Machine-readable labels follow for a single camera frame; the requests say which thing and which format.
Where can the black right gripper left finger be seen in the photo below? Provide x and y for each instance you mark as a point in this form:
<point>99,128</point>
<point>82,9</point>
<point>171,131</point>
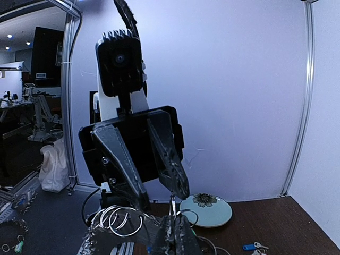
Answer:
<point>165,243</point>

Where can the white bag in background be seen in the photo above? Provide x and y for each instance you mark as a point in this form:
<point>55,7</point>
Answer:
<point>54,173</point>

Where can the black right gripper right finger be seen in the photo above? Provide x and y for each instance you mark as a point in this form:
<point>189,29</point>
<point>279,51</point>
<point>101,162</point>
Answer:
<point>185,240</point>

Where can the key with red tag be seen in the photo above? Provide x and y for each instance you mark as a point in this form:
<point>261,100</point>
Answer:
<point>258,252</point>

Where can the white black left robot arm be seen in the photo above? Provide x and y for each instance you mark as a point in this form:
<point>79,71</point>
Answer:
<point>139,104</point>

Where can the key with blue tag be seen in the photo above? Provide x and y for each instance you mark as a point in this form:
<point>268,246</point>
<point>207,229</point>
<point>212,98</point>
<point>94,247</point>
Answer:
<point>254,246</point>

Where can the light blue plate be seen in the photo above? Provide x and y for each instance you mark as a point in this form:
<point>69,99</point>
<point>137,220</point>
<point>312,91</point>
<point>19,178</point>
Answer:
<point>206,210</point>

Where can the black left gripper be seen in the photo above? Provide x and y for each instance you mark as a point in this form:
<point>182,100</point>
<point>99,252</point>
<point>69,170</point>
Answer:
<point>130,150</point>

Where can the spare keyring bundle on floor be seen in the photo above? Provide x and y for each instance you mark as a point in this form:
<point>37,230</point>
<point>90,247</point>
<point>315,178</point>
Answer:
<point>13,227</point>

